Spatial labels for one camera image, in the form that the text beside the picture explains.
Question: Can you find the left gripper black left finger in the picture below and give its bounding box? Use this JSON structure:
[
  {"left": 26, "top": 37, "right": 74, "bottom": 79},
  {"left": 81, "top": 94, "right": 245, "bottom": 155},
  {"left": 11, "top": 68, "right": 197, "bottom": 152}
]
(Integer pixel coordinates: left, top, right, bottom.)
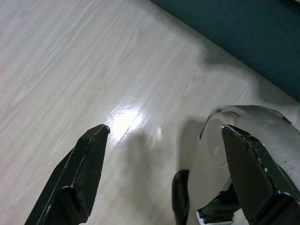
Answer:
[{"left": 24, "top": 124, "right": 111, "bottom": 225}]

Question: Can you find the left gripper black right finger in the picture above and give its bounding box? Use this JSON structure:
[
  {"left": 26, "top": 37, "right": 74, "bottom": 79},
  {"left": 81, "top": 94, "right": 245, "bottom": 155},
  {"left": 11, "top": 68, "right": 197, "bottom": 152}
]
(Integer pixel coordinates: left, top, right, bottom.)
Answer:
[{"left": 221, "top": 124, "right": 300, "bottom": 225}]

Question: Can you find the dark blue bed base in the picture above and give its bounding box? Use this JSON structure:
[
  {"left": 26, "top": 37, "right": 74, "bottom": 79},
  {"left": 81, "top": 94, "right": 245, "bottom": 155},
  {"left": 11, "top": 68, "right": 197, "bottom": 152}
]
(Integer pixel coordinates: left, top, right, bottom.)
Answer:
[{"left": 150, "top": 0, "right": 300, "bottom": 103}]

